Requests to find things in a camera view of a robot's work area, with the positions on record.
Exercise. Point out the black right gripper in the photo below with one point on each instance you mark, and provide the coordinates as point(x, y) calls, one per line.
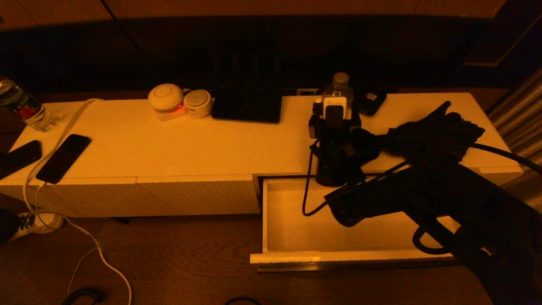
point(334, 144)

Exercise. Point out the clear bottle with grey cap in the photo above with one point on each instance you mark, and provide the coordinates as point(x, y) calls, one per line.
point(340, 87)

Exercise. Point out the black umbrella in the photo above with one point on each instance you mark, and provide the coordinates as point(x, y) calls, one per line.
point(436, 135)

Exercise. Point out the white ribbed drawer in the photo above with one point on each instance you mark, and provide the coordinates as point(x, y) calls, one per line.
point(296, 228)

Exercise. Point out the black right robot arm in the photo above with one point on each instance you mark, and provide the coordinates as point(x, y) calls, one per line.
point(444, 199)

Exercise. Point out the long white low cabinet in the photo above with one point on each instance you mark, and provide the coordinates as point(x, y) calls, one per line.
point(211, 148)

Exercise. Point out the small black adapter box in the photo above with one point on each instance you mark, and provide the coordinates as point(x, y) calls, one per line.
point(372, 101)

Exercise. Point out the flat black set-top box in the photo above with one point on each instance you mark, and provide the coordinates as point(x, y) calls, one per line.
point(246, 106)

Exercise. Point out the small white round speaker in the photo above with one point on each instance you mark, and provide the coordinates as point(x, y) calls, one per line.
point(197, 103)

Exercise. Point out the white ribbed cabinet door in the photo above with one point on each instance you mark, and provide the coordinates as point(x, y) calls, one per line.
point(203, 195)
point(84, 197)

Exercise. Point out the large white round device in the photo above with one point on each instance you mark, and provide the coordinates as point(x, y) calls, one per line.
point(166, 98)

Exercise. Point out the pale pleated curtain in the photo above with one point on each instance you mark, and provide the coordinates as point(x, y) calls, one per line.
point(518, 110)

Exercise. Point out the black smartphone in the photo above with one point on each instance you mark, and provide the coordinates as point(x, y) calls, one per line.
point(63, 157)
point(17, 157)

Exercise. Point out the labelled plastic water bottle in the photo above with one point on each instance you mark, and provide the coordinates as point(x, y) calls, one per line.
point(23, 108)

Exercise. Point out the white sneaker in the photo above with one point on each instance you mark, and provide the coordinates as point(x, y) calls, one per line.
point(38, 222)

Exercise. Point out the dark trouser leg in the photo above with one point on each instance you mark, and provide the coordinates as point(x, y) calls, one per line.
point(6, 226)

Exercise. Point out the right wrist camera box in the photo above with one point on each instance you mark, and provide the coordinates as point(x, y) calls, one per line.
point(334, 109)

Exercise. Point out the wall socket plate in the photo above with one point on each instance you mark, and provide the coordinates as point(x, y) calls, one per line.
point(307, 91)

